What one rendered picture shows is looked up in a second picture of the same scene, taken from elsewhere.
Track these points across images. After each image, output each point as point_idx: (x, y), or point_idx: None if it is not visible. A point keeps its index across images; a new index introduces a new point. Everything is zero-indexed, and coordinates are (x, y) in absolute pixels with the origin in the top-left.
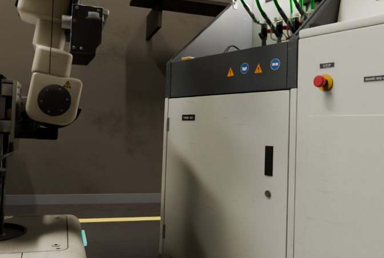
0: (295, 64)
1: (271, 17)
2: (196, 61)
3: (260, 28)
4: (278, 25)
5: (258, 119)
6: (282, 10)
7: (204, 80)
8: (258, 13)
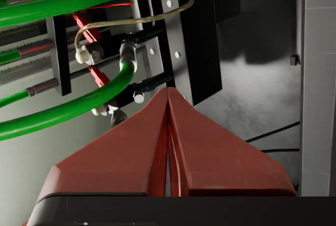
0: None
1: (4, 179)
2: (334, 183)
3: (37, 192)
4: (105, 49)
5: None
6: None
7: None
8: (2, 219)
